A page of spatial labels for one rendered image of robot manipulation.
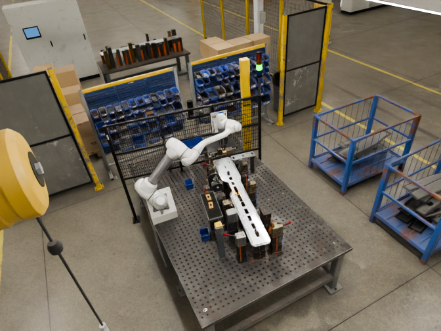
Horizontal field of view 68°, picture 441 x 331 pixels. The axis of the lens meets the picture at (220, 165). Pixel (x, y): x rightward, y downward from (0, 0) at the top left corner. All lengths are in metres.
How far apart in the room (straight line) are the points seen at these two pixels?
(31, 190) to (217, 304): 2.65
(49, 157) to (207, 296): 3.18
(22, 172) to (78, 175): 4.96
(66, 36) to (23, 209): 9.11
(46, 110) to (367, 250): 4.42
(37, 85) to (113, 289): 2.68
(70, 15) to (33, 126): 4.95
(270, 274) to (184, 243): 0.93
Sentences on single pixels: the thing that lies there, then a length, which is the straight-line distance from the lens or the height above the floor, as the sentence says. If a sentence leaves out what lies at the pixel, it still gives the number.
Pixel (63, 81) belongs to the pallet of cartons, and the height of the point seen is 0.86.
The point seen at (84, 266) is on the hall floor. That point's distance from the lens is 4.63.
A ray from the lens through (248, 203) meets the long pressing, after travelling 3.39.
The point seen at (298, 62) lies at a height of 1.14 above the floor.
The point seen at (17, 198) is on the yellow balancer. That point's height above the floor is 3.08.
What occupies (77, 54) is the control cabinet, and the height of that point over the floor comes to 0.71.
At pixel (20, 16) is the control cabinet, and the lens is 9.50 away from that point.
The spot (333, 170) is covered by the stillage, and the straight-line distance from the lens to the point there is 5.23.
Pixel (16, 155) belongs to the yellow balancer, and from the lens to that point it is 0.55.
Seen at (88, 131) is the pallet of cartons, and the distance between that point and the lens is 6.13.
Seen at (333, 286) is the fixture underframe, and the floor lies 0.06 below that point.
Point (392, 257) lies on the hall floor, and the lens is 4.50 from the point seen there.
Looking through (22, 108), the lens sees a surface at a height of 1.60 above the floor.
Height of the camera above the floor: 3.38
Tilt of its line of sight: 38 degrees down
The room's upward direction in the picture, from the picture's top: 6 degrees counter-clockwise
